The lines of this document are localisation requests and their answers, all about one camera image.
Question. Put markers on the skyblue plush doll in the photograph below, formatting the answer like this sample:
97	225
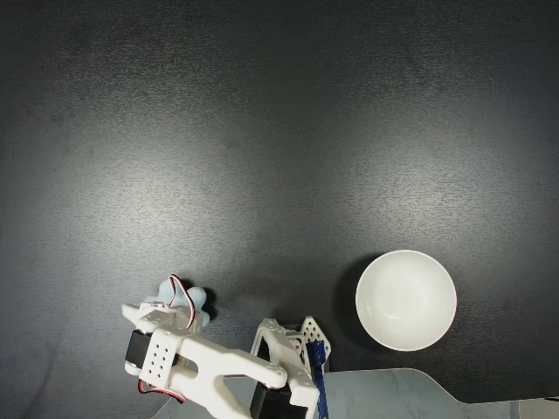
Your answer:
198	297

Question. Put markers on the white bowl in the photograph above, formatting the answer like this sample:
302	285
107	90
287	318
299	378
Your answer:
406	301

